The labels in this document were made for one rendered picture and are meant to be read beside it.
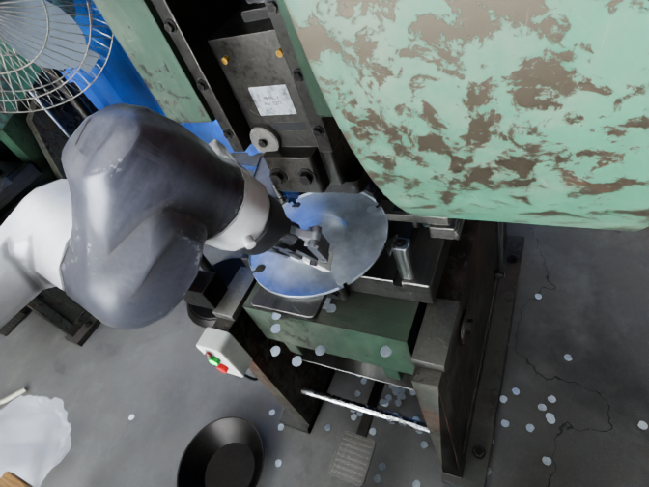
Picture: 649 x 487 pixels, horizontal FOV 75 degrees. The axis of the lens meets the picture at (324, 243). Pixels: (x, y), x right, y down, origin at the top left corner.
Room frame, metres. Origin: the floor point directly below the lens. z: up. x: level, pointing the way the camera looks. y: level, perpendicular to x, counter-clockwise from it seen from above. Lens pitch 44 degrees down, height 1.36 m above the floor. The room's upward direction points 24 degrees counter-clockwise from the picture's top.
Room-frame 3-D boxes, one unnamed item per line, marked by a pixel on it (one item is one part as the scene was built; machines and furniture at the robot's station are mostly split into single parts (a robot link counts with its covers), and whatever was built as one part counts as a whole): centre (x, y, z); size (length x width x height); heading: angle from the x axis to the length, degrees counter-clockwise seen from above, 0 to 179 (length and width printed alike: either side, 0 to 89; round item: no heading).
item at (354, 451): (0.61, 0.02, 0.14); 0.59 x 0.10 x 0.05; 140
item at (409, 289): (0.71, -0.07, 0.68); 0.45 x 0.30 x 0.06; 50
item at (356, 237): (0.62, 0.01, 0.78); 0.29 x 0.29 x 0.01
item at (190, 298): (0.74, 0.31, 0.62); 0.10 x 0.06 x 0.20; 50
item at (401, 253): (0.50, -0.12, 0.75); 0.03 x 0.03 x 0.10; 50
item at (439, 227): (0.60, -0.20, 0.76); 0.17 x 0.06 x 0.10; 50
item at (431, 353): (0.65, -0.37, 0.45); 0.92 x 0.12 x 0.90; 140
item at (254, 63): (0.68, -0.05, 1.04); 0.17 x 0.15 x 0.30; 140
